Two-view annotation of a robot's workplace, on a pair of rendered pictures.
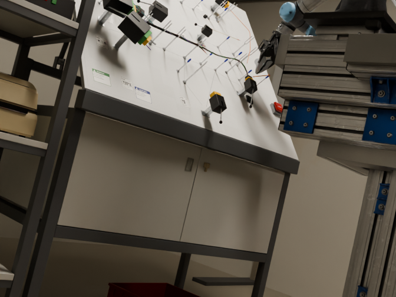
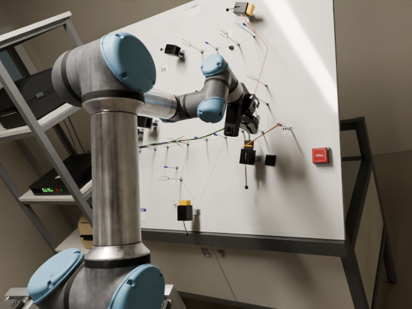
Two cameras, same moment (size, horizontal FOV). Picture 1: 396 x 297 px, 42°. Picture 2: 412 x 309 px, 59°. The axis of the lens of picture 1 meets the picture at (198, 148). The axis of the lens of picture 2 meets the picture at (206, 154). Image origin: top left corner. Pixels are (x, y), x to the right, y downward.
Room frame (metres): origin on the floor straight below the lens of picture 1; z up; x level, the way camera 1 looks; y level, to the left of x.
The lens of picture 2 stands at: (2.01, -1.33, 1.75)
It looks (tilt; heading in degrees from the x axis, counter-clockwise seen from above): 24 degrees down; 79
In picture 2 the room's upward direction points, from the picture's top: 23 degrees counter-clockwise
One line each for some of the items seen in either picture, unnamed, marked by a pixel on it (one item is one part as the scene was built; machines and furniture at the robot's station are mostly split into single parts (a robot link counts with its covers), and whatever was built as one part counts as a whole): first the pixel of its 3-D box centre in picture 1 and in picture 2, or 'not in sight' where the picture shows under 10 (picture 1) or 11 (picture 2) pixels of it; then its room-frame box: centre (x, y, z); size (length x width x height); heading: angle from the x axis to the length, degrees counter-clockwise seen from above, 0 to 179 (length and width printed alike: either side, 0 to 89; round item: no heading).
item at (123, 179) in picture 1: (135, 181); (176, 264); (1.96, 0.20, 0.60); 0.55 x 0.02 x 0.39; 130
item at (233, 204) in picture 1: (236, 204); (279, 278); (2.31, -0.22, 0.60); 0.55 x 0.03 x 0.39; 130
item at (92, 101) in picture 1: (206, 139); (203, 235); (2.12, -0.02, 0.83); 1.18 x 0.05 x 0.06; 130
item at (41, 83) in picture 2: not in sight; (30, 96); (1.70, 0.71, 1.56); 0.30 x 0.23 x 0.19; 42
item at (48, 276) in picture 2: not in sight; (70, 289); (1.78, -0.67, 1.33); 0.13 x 0.12 x 0.14; 134
